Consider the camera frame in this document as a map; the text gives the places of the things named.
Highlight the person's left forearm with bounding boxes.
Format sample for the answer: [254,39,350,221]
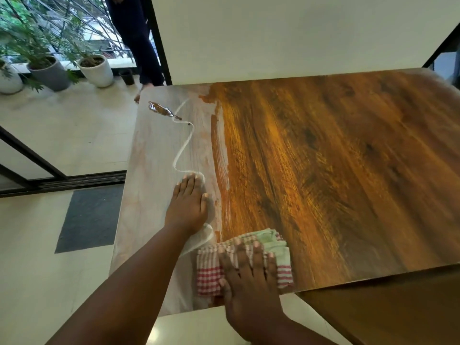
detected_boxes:
[45,226,189,345]

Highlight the black balcony railing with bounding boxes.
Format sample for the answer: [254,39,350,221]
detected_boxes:
[0,0,139,65]

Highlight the beige upholstered chair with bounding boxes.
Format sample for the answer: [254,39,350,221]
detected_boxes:
[296,264,460,345]

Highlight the small black pot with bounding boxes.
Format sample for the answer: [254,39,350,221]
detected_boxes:
[118,69,136,87]

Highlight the plant in grey pot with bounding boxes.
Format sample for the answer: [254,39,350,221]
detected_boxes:
[0,0,81,93]

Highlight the person's left hand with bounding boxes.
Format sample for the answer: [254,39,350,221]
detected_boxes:
[164,173,210,236]

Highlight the red checked cleaning cloth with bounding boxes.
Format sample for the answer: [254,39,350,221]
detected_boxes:
[195,228,295,299]

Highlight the person's right hand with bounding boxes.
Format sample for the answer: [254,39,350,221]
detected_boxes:
[217,237,288,342]

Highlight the black door frame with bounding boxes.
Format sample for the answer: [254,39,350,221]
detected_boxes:
[142,0,173,86]

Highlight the dark grey floor mat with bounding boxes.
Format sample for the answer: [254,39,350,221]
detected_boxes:
[54,184,125,254]

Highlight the black window grille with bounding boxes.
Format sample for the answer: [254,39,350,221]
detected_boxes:
[422,23,460,90]

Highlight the plant in white pot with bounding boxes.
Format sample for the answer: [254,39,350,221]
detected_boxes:
[0,50,24,95]
[64,17,115,89]

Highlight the wooden table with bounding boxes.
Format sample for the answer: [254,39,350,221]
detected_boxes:
[109,68,460,317]

